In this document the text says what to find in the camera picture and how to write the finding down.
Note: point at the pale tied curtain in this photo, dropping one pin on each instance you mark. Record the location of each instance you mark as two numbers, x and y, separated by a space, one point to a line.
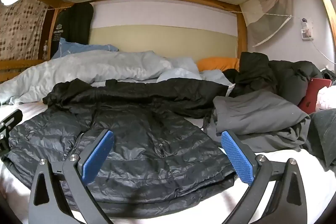
265 11

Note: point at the dark green garment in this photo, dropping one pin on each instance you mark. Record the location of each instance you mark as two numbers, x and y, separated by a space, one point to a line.
323 134

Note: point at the light grey garment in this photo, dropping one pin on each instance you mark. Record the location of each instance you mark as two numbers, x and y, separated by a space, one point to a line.
92 66

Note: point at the white pink cloth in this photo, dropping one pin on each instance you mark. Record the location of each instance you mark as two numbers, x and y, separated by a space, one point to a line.
328 98

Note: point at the blue pillow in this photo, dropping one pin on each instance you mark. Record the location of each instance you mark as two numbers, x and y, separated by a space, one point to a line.
68 49

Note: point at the black puffer jacket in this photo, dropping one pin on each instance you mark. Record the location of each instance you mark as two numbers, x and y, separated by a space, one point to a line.
147 134

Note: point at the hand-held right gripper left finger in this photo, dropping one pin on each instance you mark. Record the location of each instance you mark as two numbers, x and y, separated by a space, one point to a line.
97 158

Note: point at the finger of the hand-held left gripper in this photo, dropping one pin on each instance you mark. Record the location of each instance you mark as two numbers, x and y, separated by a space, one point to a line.
8 124

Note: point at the white bed sheet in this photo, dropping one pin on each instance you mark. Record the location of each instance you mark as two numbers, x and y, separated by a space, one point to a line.
315 187

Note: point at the black hanging bag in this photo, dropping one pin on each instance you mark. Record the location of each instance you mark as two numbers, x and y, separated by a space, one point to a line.
76 24

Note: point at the brown patterned curtain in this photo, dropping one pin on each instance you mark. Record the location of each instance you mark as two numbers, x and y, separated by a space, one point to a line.
18 27

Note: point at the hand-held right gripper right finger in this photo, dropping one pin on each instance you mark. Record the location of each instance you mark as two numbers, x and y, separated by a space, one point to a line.
236 158

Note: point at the orange pillow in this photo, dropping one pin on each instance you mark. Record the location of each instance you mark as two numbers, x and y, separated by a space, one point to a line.
218 63

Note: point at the red tablet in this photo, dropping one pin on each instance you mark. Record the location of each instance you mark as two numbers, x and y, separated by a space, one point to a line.
312 92

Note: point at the black coat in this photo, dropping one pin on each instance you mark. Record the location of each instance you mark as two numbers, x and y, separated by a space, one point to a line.
262 74

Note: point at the white wall charger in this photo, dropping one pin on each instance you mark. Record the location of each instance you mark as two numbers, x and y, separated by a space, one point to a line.
305 32

